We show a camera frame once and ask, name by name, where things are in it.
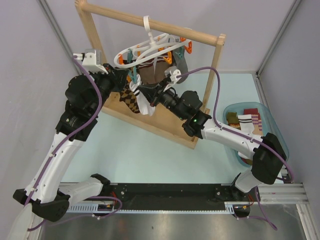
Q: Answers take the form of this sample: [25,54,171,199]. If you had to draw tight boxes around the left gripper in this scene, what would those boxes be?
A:
[88,63,129,116]

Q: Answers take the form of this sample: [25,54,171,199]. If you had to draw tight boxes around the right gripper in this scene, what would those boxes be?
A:
[138,78,187,120]

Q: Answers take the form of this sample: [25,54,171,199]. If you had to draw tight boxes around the teal clip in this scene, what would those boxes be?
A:
[128,66,138,84]
[174,46,185,59]

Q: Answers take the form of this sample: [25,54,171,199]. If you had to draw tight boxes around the wooden drying rack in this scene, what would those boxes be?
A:
[74,0,226,149]

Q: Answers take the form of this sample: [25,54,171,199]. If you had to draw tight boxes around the white plastic clip hanger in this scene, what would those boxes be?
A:
[113,15,184,69]

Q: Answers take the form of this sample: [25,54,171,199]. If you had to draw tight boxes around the white sock black stripes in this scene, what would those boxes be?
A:
[237,114,254,134]

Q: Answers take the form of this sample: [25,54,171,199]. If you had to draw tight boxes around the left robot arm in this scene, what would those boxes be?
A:
[13,63,128,222]

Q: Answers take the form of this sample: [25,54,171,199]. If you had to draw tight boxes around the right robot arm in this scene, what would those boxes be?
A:
[137,84,287,201]

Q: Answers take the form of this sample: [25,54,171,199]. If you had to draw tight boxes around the orange clip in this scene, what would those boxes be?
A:
[118,53,125,65]
[163,51,173,65]
[180,37,193,54]

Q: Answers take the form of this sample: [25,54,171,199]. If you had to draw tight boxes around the tan striped sock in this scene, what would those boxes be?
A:
[137,59,156,85]
[154,57,171,83]

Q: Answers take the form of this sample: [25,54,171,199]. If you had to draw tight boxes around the brown argyle sock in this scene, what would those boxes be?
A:
[119,83,140,114]

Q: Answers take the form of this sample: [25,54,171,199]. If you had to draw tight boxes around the grey sock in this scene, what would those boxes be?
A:
[172,48,188,74]

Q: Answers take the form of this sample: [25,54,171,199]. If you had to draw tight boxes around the olive orange striped sock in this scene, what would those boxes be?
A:
[226,112,241,130]

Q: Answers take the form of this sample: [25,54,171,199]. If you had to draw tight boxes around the dark red sock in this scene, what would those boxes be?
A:
[243,108,259,115]

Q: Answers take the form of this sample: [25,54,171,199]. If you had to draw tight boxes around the purple striped sock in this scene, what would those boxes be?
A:
[251,114,263,136]

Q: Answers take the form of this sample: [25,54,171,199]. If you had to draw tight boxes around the blue plastic basket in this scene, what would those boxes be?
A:
[223,102,290,157]

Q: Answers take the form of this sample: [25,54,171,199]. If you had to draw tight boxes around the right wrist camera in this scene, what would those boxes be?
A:
[164,66,182,88]

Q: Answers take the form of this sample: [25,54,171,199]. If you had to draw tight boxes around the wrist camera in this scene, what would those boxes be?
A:
[164,66,182,88]
[72,48,108,74]

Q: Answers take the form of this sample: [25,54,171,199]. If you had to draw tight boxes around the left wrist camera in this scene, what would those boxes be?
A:
[72,48,108,74]

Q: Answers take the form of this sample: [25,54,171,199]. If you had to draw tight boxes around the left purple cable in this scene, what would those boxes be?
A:
[23,56,123,232]

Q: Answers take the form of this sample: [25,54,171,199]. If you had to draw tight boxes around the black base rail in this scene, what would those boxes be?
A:
[77,182,305,212]

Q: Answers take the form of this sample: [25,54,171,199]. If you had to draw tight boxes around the white cable duct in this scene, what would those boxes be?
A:
[67,201,235,214]

